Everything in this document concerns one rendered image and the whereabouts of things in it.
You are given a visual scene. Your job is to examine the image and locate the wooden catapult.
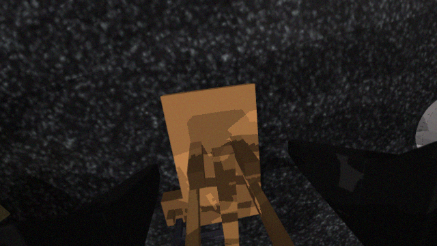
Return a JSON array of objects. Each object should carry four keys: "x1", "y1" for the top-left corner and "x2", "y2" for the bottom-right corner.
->
[{"x1": 160, "y1": 83, "x2": 294, "y2": 246}]

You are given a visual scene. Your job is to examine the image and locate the white cup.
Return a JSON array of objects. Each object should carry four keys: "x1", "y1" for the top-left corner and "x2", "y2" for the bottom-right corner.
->
[{"x1": 415, "y1": 101, "x2": 437, "y2": 148}]

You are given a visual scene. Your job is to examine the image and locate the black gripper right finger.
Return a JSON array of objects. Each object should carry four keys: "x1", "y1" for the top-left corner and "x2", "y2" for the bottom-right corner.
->
[{"x1": 288, "y1": 139, "x2": 437, "y2": 246}]

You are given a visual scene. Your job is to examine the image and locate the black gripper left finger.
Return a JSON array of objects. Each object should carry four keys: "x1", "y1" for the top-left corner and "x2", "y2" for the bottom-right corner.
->
[{"x1": 0, "y1": 163, "x2": 160, "y2": 246}]

